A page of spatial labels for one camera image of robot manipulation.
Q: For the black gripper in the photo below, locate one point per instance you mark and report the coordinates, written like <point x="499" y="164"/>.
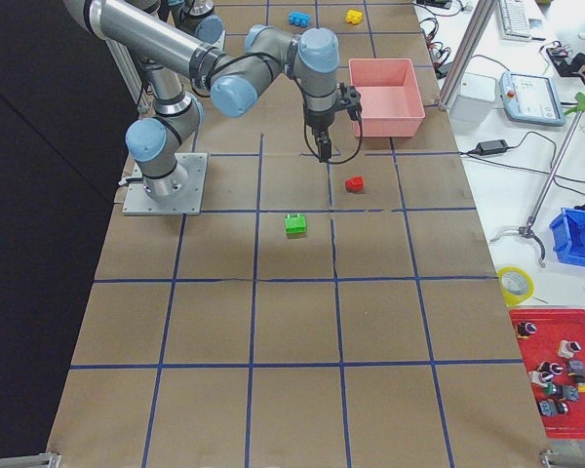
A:
<point x="318" y="121"/>

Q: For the pink plastic box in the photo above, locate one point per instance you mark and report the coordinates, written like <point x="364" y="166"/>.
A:
<point x="390" y="97"/>

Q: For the blue storage bin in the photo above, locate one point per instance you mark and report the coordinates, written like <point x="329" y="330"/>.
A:
<point x="568" y="230"/>

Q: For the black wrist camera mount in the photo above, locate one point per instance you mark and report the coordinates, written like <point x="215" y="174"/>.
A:
<point x="349" y="99"/>

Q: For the black power adapter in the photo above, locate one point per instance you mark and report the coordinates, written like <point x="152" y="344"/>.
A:
<point x="491" y="147"/>

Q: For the white square device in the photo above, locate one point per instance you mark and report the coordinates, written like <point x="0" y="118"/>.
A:
<point x="475" y="100"/>

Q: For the white keyboard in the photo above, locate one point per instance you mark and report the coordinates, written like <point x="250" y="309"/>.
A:
<point x="513" y="19"/>

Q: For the teach pendant tablet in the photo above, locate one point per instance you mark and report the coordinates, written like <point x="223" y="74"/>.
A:
<point x="531" y="99"/>

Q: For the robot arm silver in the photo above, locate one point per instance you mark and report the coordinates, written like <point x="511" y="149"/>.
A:
<point x="194" y="17"/>
<point x="169" y="54"/>

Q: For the green toy block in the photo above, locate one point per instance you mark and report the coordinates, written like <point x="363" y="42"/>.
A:
<point x="295" y="225"/>

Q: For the red toy block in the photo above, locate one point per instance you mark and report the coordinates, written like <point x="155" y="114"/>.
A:
<point x="355" y="184"/>

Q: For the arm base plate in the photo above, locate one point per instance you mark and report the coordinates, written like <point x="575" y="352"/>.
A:
<point x="180" y="193"/>

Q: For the reach grabber tool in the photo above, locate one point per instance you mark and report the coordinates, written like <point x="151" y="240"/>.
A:
<point x="525" y="231"/>

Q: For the yellow tape roll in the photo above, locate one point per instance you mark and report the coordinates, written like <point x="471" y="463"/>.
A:
<point x="516" y="285"/>

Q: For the aluminium frame post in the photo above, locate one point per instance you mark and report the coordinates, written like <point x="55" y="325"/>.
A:
<point x="470" y="40"/>

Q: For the yellow toy block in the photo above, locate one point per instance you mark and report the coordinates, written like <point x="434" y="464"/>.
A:
<point x="354" y="17"/>

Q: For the red parts tray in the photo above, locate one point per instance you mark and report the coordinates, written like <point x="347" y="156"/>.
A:
<point x="552" y="343"/>

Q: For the blue toy block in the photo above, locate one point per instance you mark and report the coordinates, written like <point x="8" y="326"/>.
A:
<point x="299" y="19"/>

